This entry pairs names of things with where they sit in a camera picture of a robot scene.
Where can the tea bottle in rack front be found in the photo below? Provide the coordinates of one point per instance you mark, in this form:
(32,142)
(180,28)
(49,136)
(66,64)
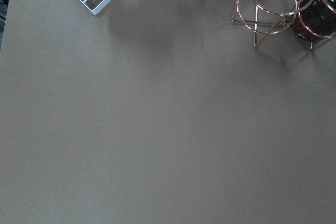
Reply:
(315,21)

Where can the copper wire bottle rack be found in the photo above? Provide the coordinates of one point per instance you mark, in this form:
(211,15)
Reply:
(270,17)

